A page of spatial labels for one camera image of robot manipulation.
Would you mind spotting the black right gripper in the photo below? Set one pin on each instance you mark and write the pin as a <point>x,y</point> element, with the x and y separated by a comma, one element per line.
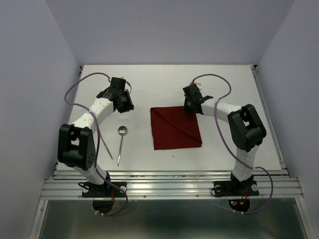
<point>186,108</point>

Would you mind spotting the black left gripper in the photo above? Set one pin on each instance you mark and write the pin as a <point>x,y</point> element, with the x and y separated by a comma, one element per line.
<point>129,106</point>

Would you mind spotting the dark red cloth napkin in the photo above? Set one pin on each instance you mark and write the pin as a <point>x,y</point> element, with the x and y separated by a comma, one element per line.
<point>172,128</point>

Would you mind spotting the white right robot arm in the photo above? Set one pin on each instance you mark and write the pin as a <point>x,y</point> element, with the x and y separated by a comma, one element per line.
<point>246,128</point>

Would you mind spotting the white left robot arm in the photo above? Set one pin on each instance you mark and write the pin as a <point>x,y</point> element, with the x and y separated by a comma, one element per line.
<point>78,142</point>

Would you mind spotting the silver metal spoon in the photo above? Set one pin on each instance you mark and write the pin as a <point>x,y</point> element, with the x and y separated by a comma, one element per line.
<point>122,131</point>

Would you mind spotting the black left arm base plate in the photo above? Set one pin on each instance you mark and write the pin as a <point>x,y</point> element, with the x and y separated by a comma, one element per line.
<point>90,190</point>

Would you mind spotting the aluminium front frame rail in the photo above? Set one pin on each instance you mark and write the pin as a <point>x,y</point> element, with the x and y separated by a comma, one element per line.
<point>161,185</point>

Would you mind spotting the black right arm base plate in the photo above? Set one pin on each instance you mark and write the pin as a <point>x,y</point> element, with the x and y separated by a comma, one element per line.
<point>234,189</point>

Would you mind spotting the aluminium right side rail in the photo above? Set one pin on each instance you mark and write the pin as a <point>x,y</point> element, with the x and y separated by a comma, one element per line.
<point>270,123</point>

